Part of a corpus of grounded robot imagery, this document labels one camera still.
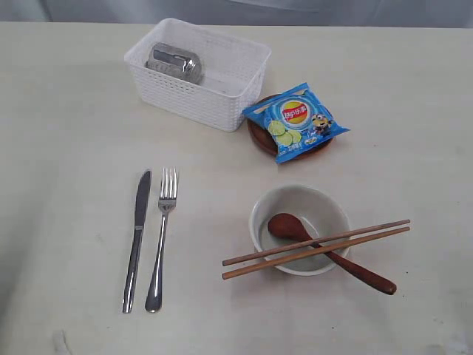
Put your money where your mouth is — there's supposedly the blue snack packet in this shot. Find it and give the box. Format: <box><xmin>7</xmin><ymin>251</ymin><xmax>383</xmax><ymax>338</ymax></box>
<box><xmin>242</xmin><ymin>81</ymin><xmax>351</xmax><ymax>166</ymax></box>

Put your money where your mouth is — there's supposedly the silver metal tin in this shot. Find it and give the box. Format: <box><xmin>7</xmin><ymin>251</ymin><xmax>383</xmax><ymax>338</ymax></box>
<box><xmin>146</xmin><ymin>42</ymin><xmax>203</xmax><ymax>84</ymax></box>

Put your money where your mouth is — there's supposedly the brown wooden chopstick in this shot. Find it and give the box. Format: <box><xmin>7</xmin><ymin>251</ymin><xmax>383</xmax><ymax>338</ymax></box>
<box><xmin>222</xmin><ymin>219</ymin><xmax>411</xmax><ymax>266</ymax></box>
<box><xmin>222</xmin><ymin>226</ymin><xmax>410</xmax><ymax>280</ymax></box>

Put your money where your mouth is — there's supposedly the silver table knife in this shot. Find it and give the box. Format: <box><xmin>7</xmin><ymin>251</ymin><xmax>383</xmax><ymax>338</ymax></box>
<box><xmin>122</xmin><ymin>170</ymin><xmax>152</xmax><ymax>314</ymax></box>

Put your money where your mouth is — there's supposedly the brown wooden spoon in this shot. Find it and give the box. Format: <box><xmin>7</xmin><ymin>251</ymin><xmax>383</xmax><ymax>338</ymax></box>
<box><xmin>268</xmin><ymin>213</ymin><xmax>397</xmax><ymax>295</ymax></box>

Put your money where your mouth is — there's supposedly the silver fork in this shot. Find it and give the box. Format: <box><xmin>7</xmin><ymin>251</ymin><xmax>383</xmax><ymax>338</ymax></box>
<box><xmin>145</xmin><ymin>168</ymin><xmax>179</xmax><ymax>313</ymax></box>

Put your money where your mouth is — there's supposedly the white perforated plastic basket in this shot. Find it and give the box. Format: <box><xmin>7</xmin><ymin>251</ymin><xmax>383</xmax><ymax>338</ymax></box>
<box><xmin>124</xmin><ymin>18</ymin><xmax>271</xmax><ymax>132</ymax></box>

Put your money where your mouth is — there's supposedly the brown ceramic plate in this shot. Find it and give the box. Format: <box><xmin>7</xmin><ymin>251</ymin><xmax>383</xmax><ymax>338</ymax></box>
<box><xmin>246</xmin><ymin>94</ymin><xmax>339</xmax><ymax>161</ymax></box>

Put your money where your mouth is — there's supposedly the grey-green ceramic bowl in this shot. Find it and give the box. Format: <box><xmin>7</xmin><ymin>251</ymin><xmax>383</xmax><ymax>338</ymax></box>
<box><xmin>249</xmin><ymin>185</ymin><xmax>351</xmax><ymax>277</ymax></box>

